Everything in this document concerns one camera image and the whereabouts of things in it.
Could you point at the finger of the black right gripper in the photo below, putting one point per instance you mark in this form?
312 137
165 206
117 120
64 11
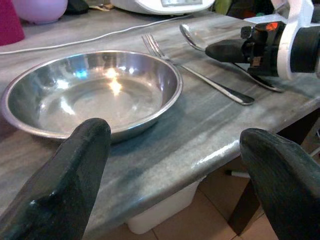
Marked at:
226 52

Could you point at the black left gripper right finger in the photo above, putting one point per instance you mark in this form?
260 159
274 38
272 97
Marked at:
282 180

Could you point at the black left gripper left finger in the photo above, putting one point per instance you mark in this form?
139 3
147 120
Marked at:
67 180

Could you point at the stainless steel spoon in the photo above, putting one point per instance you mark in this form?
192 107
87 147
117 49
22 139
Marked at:
192 37

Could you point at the stainless steel fork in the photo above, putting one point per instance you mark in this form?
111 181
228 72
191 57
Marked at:
200 77

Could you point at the white marker pen black cap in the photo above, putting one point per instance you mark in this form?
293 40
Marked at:
237 173

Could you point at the green object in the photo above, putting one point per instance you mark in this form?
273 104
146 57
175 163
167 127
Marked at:
222 6

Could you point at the white kitchen appliance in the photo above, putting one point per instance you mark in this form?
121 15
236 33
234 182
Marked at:
162 6

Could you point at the round stainless steel bowl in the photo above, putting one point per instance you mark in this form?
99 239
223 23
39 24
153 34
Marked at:
100 95

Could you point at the white plastic bin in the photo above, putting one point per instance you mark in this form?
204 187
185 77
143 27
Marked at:
165 210

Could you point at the magenta cone-shaped object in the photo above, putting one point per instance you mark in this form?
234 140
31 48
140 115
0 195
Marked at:
8 22

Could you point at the lilac round balloon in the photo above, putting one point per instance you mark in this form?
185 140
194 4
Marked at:
41 10

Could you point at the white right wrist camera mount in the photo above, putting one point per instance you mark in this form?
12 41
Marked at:
291 35

